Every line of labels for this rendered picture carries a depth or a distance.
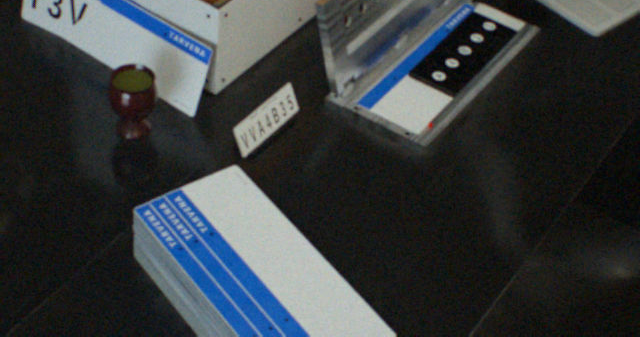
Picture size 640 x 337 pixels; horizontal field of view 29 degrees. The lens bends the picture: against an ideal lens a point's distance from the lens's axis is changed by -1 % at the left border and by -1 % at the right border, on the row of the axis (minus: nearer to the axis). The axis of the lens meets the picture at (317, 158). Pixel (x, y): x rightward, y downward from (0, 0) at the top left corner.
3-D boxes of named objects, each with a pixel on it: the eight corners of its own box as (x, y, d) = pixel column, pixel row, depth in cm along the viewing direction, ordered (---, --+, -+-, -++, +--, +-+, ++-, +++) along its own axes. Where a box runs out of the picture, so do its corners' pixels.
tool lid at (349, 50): (323, 4, 204) (314, 3, 205) (339, 101, 214) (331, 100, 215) (453, -98, 232) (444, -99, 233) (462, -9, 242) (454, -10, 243)
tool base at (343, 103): (423, 157, 210) (426, 141, 207) (323, 106, 217) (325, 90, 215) (538, 38, 238) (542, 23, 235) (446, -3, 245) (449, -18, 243)
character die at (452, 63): (467, 85, 222) (468, 80, 221) (421, 63, 225) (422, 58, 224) (480, 72, 225) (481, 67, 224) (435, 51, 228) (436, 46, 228)
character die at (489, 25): (504, 47, 231) (505, 42, 230) (459, 26, 235) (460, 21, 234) (516, 35, 234) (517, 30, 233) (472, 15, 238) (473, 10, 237)
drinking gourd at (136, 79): (164, 139, 207) (164, 89, 200) (115, 148, 205) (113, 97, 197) (151, 108, 213) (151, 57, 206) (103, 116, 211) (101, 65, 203)
